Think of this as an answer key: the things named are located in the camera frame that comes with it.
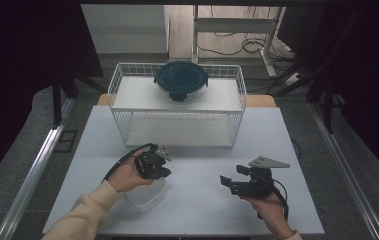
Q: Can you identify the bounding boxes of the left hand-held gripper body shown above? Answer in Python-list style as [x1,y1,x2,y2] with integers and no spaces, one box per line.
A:
[134,143,173,179]

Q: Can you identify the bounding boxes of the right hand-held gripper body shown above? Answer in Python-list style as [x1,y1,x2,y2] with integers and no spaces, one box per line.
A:
[230,155,291,200]

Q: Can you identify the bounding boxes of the white square bowl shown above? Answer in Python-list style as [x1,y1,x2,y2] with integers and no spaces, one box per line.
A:
[123,176,169,213]

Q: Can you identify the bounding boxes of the white wire shelf rack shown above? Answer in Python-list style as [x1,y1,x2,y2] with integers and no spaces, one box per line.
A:
[107,62,248,150]

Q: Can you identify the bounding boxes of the round container dark blue lid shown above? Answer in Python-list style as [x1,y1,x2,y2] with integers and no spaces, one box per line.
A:
[153,60,210,104]

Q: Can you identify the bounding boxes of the person's left hand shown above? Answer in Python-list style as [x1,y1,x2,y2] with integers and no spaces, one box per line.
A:
[107,150,155,194]

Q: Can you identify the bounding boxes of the person's right hand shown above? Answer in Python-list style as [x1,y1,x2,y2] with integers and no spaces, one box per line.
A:
[241,191,295,239]

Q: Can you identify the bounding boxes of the white power strip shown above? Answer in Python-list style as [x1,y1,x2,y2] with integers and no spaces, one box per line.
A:
[282,71,302,87]

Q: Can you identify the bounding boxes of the black stand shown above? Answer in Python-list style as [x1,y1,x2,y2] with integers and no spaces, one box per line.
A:
[50,71,108,130]
[266,63,336,134]

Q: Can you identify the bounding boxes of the white cabinet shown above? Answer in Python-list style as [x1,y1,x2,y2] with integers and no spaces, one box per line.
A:
[80,4,171,55]

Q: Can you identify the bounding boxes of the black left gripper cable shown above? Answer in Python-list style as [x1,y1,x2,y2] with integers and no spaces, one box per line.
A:
[101,143,156,183]

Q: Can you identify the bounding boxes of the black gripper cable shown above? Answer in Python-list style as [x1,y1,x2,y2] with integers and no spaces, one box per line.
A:
[271,179,290,222]
[101,143,156,183]

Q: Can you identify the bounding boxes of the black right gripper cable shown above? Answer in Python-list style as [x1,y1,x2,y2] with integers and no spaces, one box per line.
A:
[271,179,290,222]

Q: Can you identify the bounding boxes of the thin black cable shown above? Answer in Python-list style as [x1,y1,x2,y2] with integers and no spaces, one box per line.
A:
[290,138,303,161]

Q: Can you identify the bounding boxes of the black floor bracket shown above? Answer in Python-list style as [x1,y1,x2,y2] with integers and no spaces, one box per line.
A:
[54,129,79,154]

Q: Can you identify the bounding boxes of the silver metal rail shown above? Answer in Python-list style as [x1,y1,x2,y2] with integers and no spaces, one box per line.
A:
[0,98,76,240]
[308,101,379,240]

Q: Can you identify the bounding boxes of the black tangled floor cables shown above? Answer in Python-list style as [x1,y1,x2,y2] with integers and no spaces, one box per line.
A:
[196,4,300,64]

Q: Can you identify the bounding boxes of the white metal desk frame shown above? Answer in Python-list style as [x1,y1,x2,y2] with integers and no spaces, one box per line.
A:
[191,4,286,78]

